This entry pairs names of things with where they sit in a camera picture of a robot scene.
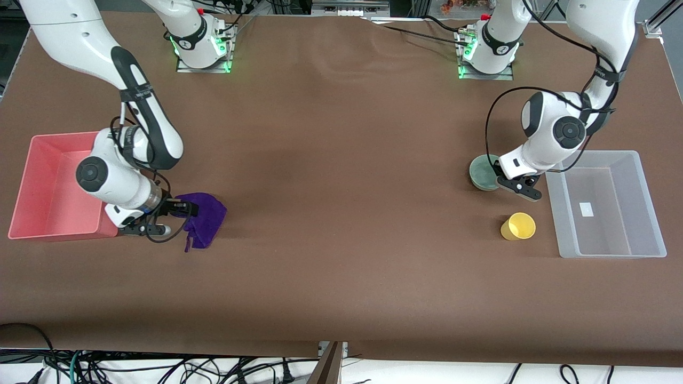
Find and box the green bowl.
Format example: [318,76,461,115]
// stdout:
[469,154,505,191]

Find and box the purple cloth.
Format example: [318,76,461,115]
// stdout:
[175,193,228,253]

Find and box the yellow cup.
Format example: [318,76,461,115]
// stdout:
[500,212,536,241]

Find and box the pink plastic bin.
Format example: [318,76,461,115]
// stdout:
[7,132,121,242]

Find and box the clear plastic bin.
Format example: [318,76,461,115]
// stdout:
[544,150,668,259]

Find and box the grey device box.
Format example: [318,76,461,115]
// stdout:
[312,0,391,17]

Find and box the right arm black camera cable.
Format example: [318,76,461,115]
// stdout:
[109,101,183,244]

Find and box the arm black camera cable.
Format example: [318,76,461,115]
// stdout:
[485,0,620,174]
[109,101,183,244]

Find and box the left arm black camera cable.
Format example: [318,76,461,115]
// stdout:
[485,0,620,174]

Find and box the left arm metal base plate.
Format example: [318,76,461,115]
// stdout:
[456,27,516,82]

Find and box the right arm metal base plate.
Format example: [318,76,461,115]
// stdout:
[175,24,236,74]

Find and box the black cable on table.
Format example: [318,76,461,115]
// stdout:
[368,19,469,46]

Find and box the thick black floor cable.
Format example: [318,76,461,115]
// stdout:
[0,322,57,374]

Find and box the green cable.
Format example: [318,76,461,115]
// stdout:
[69,349,84,384]

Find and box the aluminium profile frame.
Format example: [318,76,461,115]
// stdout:
[643,0,683,38]

